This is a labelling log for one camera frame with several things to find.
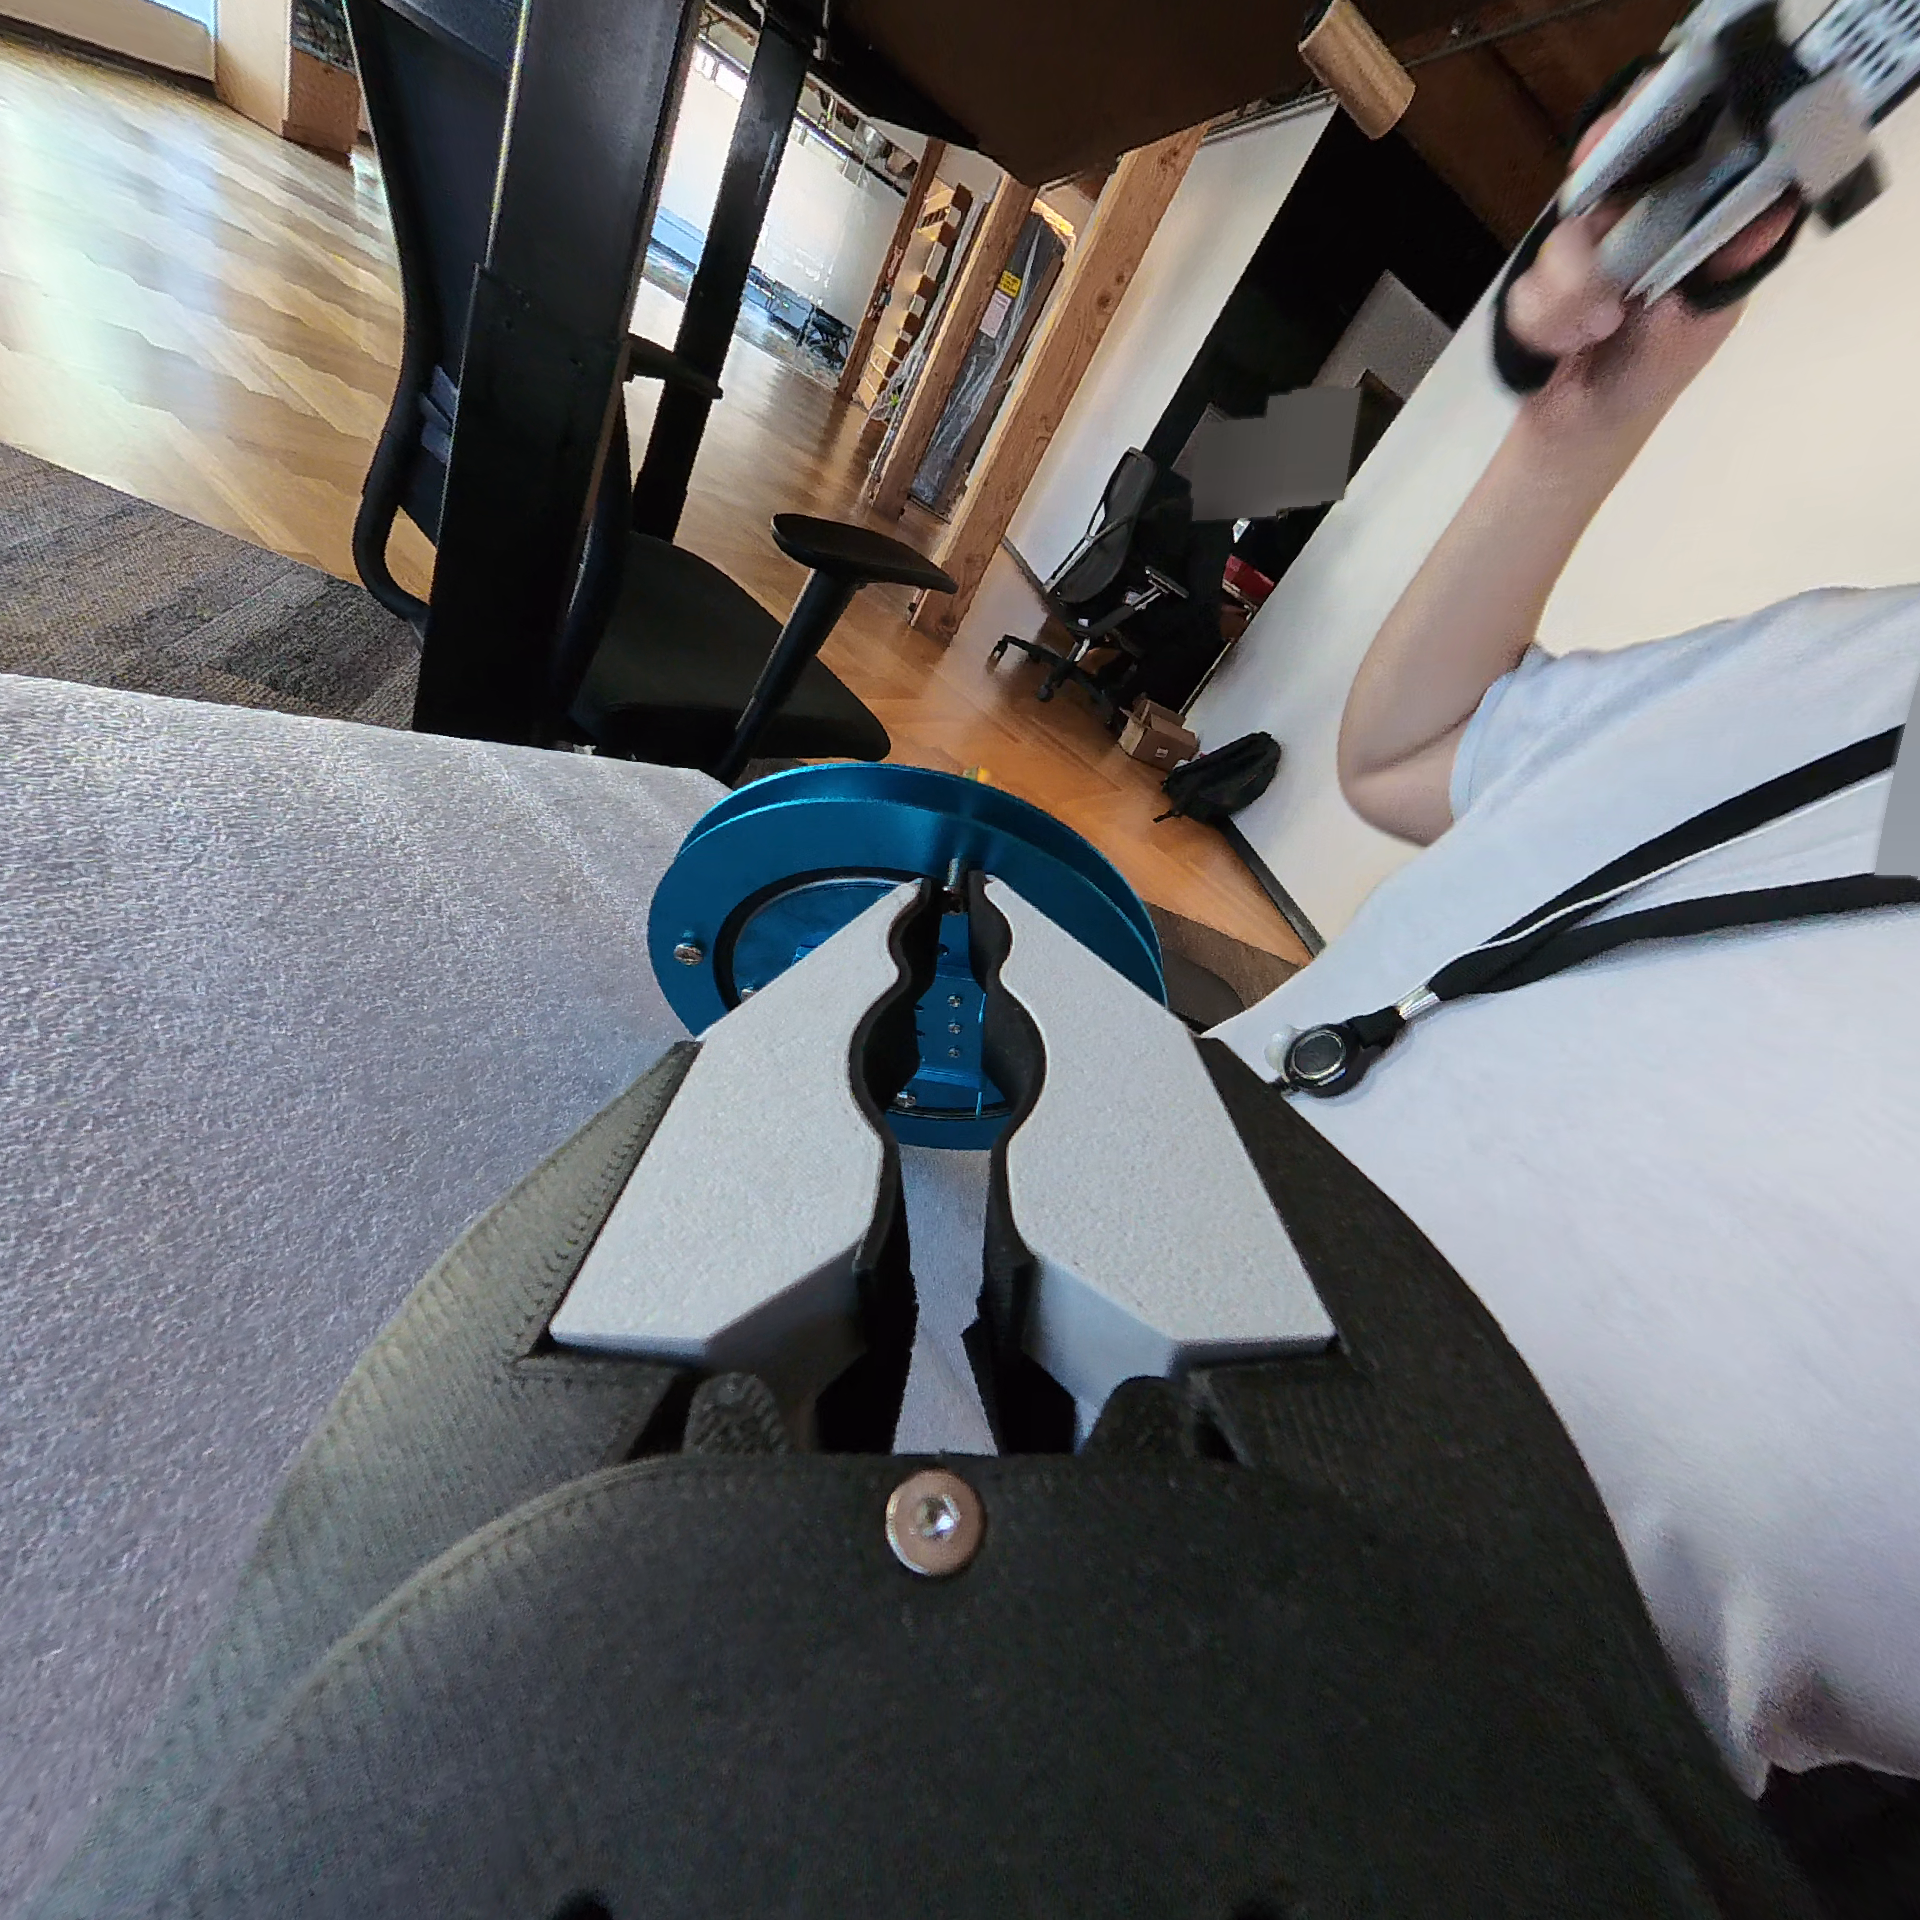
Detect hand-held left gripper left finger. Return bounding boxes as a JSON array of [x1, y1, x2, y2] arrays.
[[551, 882, 921, 1453]]

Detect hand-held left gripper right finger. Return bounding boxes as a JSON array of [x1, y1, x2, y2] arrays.
[[971, 874, 1340, 1453]]

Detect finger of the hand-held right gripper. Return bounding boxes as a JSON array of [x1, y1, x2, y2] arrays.
[[1592, 104, 1854, 304], [1556, 7, 1779, 224]]

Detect blue round metal turntable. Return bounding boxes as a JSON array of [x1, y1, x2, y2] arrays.
[[647, 761, 1164, 1154]]

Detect person's right forearm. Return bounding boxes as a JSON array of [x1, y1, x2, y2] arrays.
[[1335, 300, 1683, 849]]

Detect black desk leg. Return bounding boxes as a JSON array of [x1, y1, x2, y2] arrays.
[[412, 0, 819, 746]]

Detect person's right hand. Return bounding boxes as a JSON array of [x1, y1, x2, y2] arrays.
[[1500, 90, 1807, 400]]

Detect round wooden peg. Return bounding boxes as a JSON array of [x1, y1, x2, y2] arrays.
[[1295, 0, 1419, 140]]

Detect white foam sheet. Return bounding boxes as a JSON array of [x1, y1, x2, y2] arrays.
[[0, 674, 998, 1907]]

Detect wooden pillar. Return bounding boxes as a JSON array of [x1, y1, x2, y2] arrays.
[[907, 129, 1208, 640]]

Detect person's dark trousers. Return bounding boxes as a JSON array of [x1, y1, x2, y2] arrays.
[[1755, 1746, 1920, 1920]]

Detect black strap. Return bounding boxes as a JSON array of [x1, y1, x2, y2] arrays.
[[1276, 728, 1920, 1104]]

